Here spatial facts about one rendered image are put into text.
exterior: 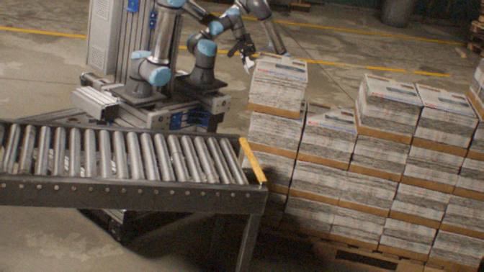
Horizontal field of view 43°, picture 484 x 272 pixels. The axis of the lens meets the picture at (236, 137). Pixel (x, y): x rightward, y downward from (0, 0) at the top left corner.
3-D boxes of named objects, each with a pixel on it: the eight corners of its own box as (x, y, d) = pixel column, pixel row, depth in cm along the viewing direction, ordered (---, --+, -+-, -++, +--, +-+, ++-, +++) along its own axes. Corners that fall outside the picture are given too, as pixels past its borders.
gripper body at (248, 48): (255, 55, 338) (248, 34, 334) (240, 60, 340) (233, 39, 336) (256, 51, 345) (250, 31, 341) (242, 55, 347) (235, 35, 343)
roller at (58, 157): (65, 135, 287) (66, 126, 285) (63, 188, 247) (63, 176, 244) (55, 134, 286) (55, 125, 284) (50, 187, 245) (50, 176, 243)
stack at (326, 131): (235, 206, 404) (259, 88, 370) (411, 246, 398) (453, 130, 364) (225, 237, 369) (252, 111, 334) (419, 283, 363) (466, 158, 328)
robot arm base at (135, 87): (118, 89, 332) (119, 72, 327) (140, 85, 343) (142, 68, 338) (136, 99, 323) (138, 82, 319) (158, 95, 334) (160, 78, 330)
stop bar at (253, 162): (245, 140, 306) (245, 137, 305) (267, 186, 268) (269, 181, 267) (238, 140, 305) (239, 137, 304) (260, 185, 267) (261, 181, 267)
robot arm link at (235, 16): (220, 12, 335) (232, 6, 339) (227, 31, 339) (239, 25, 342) (227, 11, 328) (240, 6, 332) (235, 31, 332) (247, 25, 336)
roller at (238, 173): (227, 146, 309) (229, 137, 307) (250, 195, 268) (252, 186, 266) (217, 145, 307) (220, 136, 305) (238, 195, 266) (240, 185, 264)
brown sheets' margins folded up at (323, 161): (239, 187, 398) (254, 115, 377) (418, 228, 392) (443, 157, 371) (230, 217, 363) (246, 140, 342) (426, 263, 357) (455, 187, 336)
